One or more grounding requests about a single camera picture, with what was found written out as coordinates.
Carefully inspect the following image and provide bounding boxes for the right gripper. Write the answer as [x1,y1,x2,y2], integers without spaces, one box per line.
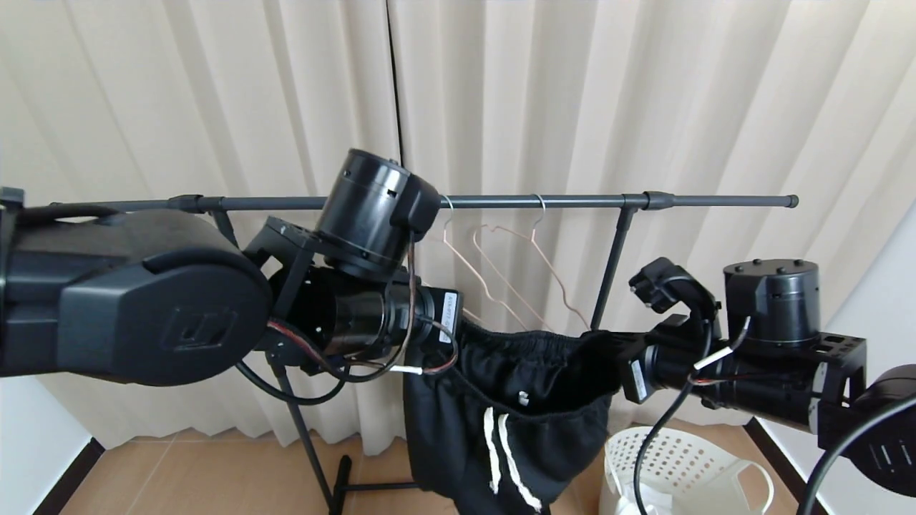
[621,342,817,431]

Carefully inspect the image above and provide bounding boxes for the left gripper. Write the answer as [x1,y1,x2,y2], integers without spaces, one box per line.
[310,274,464,356]

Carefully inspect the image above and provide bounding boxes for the black shorts with white cords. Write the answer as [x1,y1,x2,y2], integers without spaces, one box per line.
[403,318,645,515]

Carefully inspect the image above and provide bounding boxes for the white laundry basket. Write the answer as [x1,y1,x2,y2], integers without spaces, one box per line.
[600,426,776,515]

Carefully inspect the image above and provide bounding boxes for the pink clothes hanger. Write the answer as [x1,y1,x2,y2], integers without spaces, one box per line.
[426,195,531,332]
[472,195,594,332]

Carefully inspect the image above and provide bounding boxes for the black clothes rack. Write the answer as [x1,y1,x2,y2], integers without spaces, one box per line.
[44,192,799,515]

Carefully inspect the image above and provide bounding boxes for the white garment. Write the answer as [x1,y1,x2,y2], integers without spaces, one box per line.
[615,482,675,515]

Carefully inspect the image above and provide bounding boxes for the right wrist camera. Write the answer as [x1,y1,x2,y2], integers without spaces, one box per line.
[628,257,721,338]

